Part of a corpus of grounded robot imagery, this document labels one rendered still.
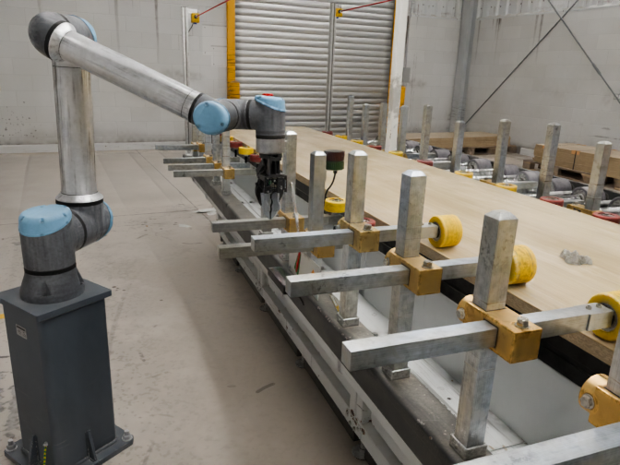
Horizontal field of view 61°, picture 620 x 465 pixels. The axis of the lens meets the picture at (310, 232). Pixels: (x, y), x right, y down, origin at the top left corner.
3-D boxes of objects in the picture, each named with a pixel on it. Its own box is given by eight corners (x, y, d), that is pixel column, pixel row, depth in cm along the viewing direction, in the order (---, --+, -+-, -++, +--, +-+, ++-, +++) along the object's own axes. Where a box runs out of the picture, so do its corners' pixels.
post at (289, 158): (283, 275, 180) (286, 131, 166) (280, 271, 183) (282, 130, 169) (292, 274, 181) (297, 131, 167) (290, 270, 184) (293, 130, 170)
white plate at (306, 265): (315, 300, 148) (317, 267, 145) (287, 268, 171) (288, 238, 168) (318, 300, 148) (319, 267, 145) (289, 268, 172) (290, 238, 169)
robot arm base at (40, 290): (41, 309, 159) (37, 279, 156) (7, 293, 169) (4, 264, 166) (97, 290, 174) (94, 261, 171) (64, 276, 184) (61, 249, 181)
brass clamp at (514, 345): (506, 365, 75) (512, 333, 74) (451, 324, 88) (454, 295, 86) (541, 359, 78) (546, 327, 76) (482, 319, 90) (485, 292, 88)
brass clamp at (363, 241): (356, 253, 120) (358, 232, 119) (333, 236, 132) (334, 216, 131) (381, 251, 122) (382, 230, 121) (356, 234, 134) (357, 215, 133)
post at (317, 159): (308, 313, 158) (315, 151, 144) (304, 308, 161) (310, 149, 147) (319, 312, 159) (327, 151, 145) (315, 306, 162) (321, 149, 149)
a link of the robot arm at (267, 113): (257, 94, 163) (289, 95, 161) (257, 136, 166) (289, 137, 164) (247, 95, 154) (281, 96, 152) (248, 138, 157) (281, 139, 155)
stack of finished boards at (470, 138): (509, 145, 981) (511, 136, 976) (404, 149, 873) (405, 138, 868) (480, 140, 1046) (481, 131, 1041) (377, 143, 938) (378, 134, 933)
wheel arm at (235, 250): (220, 262, 139) (219, 246, 138) (217, 258, 142) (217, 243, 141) (368, 249, 154) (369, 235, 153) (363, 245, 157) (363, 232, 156)
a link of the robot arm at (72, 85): (47, 249, 179) (27, 9, 157) (78, 234, 195) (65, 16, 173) (89, 255, 176) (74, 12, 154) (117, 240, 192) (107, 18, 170)
